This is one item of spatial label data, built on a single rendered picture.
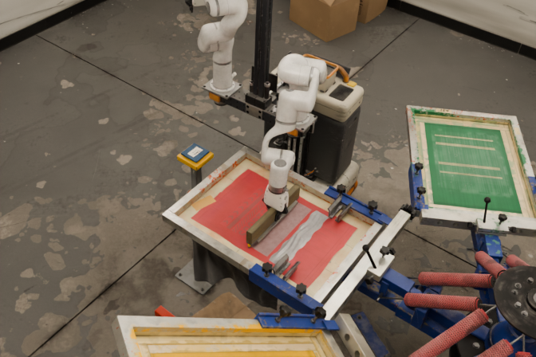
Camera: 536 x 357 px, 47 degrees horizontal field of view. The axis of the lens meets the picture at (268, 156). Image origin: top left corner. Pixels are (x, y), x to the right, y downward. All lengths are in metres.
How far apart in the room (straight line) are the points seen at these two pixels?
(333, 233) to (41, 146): 2.62
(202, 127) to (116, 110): 0.70
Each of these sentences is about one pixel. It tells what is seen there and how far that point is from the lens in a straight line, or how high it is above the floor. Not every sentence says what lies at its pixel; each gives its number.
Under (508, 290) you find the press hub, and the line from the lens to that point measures 2.23.
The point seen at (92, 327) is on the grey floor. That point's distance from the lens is 3.59.
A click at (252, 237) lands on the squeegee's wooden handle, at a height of 1.03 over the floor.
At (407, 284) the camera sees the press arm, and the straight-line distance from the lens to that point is 2.48.
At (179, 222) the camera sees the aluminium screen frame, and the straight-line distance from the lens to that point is 2.66.
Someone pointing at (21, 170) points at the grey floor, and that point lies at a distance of 4.54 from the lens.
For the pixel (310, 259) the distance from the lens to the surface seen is 2.59.
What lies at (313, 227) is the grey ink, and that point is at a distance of 2.69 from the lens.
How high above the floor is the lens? 2.97
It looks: 42 degrees down
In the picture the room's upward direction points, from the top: 3 degrees clockwise
